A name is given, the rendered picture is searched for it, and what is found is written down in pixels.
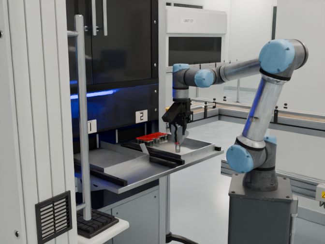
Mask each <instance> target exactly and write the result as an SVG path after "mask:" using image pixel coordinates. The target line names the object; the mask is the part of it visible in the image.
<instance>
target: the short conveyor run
mask: <svg viewBox="0 0 325 244"><path fill-rule="evenodd" d="M191 102H192V100H191ZM211 106H215V103H212V104H207V102H204V103H200V104H195V105H192V104H191V111H193V122H192V123H190V122H189V123H187V128H186V129H190V128H193V127H197V126H200V125H204V124H208V123H211V122H216V121H219V109H218V108H215V109H213V108H207V107H211ZM166 123H167V129H169V123H168V122H166Z"/></svg>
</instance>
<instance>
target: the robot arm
mask: <svg viewBox="0 0 325 244"><path fill-rule="evenodd" d="M308 57H309V51H308V48H307V46H306V45H305V44H304V43H303V42H302V41H300V40H297V39H275V40H272V41H269V42H268V43H266V44H265V45H264V46H263V47H262V49H261V51H260V53H259V55H258V56H255V57H251V58H248V59H244V60H241V61H236V62H233V63H230V64H227V65H223V66H219V67H216V68H209V69H190V68H189V65H188V64H174V65H173V72H172V89H173V95H172V97H173V102H174V103H173V104H172V105H171V106H170V108H169V109H168V110H167V111H166V112H165V114H164V115H163V116H162V120H163V122H168V123H169V129H170V133H171V135H172V138H173V140H174V142H175V143H176V142H177V136H178V142H179V144H180V145H181V144H182V142H183V140H184V138H185V137H187V136H188V135H189V131H187V130H186V128H187V123H189V122H190V123H192V122H193V111H191V99H190V98H189V86H192V87H200V88H208V87H210V86H211V85H216V84H218V85H219V84H222V83H225V82H228V81H232V80H236V79H240V78H244V77H248V76H253V75H257V74H261V80H260V82H259V85H258V88H257V91H256V94H255V97H254V100H253V103H252V106H251V108H250V111H249V114H248V117H247V120H246V123H245V126H244V129H243V131H242V133H239V134H238V135H237V137H236V140H235V143H234V145H232V146H230V147H229V148H228V150H227V152H226V160H227V162H228V165H229V166H230V168H231V169H233V170H234V171H236V172H238V173H245V175H244V178H243V186H244V187H245V188H247V189H250V190H253V191H259V192H270V191H274V190H277V189H278V185H279V182H278V178H277V175H276V172H275V164H276V149H277V138H276V137H275V136H272V135H268V134H266V131H267V128H268V125H269V123H270V120H271V117H272V115H273V112H274V109H275V107H276V104H277V101H278V99H279V96H280V93H281V90H282V88H283V86H284V83H286V82H288V81H290V79H291V77H292V74H293V71H294V70H297V69H299V68H301V67H302V66H303V65H304V64H305V63H306V62H307V60H308ZM191 115H192V120H191ZM178 126H180V127H178Z"/></svg>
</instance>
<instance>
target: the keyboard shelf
mask: <svg viewBox="0 0 325 244"><path fill-rule="evenodd" d="M115 218H116V217H115ZM118 219H119V218H118ZM128 227H129V223H128V222H127V221H125V220H122V219H119V222H118V223H116V224H115V225H113V226H111V227H110V228H108V229H106V230H104V231H103V232H101V233H99V234H97V235H96V236H94V237H92V238H91V239H90V238H87V237H85V236H82V235H80V234H77V240H78V244H103V243H104V242H106V241H108V240H109V239H111V238H112V237H114V236H116V235H117V234H119V233H121V232H122V231H124V230H125V229H127V228H128Z"/></svg>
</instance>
